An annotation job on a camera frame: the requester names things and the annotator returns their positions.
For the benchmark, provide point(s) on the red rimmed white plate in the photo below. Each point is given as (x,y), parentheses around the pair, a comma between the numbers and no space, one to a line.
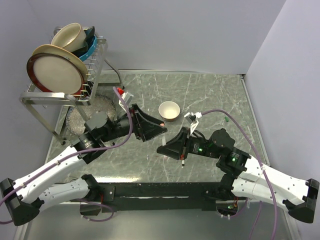
(54,74)

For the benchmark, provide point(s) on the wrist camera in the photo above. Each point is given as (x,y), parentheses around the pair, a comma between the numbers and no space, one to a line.
(193,119)
(126,96)

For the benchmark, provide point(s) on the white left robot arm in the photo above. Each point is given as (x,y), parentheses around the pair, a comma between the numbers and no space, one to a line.
(27,196)

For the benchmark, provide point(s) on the small cream bowl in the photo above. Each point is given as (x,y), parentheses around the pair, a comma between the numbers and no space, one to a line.
(169,110)

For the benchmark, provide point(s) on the speckled grey plate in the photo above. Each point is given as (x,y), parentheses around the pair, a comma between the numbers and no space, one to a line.
(76,124)

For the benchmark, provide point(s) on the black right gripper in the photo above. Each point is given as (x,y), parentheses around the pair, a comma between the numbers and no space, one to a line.
(175,149)

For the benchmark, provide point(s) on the blue dish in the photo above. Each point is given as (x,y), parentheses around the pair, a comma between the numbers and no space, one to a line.
(84,55)

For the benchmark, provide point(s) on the beige plate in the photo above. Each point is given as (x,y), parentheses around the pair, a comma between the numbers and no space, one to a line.
(52,49)

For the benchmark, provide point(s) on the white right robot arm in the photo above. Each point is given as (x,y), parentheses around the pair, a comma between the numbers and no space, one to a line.
(244,176)

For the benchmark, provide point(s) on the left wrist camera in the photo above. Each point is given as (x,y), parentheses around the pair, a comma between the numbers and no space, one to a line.
(126,96)

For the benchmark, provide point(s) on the metal dish rack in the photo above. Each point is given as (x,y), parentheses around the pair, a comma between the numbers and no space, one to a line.
(86,97)

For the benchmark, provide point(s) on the black base bar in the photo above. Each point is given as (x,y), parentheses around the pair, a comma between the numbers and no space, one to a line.
(136,196)

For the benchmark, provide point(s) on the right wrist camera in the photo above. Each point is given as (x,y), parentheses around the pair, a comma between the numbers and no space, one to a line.
(193,119)

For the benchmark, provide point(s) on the white pen pink end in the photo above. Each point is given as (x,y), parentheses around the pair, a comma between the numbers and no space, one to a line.
(163,140)

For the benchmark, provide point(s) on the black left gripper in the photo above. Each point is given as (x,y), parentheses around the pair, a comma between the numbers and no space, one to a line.
(148,131)

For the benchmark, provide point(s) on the black dish in rack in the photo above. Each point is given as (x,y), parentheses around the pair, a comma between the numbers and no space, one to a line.
(90,33)

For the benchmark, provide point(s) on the large beige bowl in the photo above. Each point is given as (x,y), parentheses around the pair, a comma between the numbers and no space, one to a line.
(71,37)

